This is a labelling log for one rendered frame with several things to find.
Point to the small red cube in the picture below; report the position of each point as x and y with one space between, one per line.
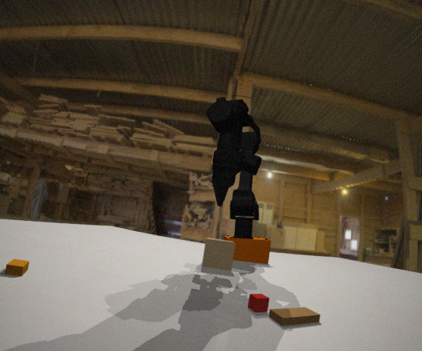
258 302

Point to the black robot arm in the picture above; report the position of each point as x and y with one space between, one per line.
228 119

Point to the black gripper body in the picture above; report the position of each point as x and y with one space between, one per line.
228 153

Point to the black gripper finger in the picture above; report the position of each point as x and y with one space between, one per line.
219 203
223 175

